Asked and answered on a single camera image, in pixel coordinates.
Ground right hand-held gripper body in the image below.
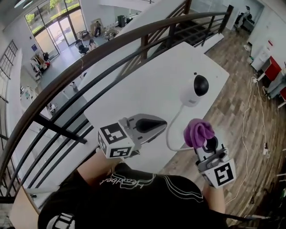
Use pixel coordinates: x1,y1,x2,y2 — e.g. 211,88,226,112
195,148,237,190

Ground cardboard box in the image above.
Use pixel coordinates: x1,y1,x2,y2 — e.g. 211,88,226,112
90,19,105,34

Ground glass entrance doors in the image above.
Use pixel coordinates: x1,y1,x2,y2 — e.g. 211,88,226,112
24,0,87,54

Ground white dome camera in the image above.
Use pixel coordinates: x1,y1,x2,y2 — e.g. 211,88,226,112
180,75,210,108

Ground person's black t-shirt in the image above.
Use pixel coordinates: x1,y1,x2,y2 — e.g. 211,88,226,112
38,162,226,229

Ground white table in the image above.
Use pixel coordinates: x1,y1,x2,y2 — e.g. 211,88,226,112
83,41,230,173

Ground white camera cable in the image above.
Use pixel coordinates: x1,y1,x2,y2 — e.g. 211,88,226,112
166,102,197,153

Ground red and white desk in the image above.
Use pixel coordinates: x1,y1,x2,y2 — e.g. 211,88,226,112
257,55,286,83

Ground clothes rack with garments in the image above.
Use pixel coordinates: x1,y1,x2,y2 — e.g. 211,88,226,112
30,52,51,74

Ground person's right forearm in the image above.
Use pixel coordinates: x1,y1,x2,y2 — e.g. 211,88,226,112
202,184,226,214

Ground purple cloth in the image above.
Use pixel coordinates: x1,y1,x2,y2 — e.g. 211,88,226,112
183,118,215,149

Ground white water dispenser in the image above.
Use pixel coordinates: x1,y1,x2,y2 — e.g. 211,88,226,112
251,46,272,72

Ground white power cable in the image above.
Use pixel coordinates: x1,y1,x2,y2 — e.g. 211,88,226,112
225,76,271,205

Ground person's left forearm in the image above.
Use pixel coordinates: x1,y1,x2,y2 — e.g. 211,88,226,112
77,152,121,186

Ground black office chair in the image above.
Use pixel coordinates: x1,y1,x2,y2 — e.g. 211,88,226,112
75,39,89,54

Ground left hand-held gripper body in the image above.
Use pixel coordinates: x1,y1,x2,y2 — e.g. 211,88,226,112
97,116,143,159

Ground wooden staircase railing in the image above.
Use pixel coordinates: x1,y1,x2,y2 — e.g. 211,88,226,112
120,0,234,76

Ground dark metal railing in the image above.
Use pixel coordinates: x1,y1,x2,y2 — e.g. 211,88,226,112
0,4,234,204

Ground light wooden desk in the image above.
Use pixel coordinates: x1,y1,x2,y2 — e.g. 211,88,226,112
10,185,41,229

